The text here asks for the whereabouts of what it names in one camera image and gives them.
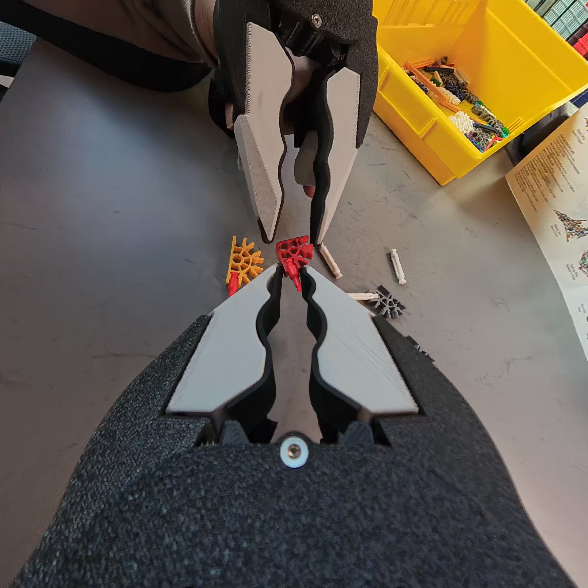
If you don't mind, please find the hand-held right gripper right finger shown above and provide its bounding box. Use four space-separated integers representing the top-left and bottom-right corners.
300 266 420 444

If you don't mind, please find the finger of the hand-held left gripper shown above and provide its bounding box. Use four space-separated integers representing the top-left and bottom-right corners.
233 22 296 244
310 66 361 245

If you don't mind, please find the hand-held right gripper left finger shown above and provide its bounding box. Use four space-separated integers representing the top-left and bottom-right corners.
165 263 284 444

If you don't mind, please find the grey half-round connector piece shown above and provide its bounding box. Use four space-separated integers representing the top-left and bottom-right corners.
365 285 406 319

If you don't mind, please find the yellow connector piece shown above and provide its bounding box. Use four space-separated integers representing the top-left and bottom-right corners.
226 236 265 286

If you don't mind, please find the pile of colourful building pieces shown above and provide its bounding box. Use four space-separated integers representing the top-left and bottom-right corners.
403 56 511 153

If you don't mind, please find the red connector piece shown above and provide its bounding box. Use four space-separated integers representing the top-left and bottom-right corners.
276 235 314 269

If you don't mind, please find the yellow plastic bin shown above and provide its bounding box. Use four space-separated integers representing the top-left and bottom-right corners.
372 0 588 187

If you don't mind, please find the grey desk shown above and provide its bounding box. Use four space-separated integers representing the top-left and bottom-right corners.
0 37 588 588

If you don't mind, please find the black wrist rest pad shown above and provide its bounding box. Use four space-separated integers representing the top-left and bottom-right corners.
0 0 212 92

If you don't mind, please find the stack of clear storage boxes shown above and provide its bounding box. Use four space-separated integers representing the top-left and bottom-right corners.
524 0 588 35

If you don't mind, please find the folded building instruction booklet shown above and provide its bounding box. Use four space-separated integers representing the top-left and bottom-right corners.
505 103 588 361

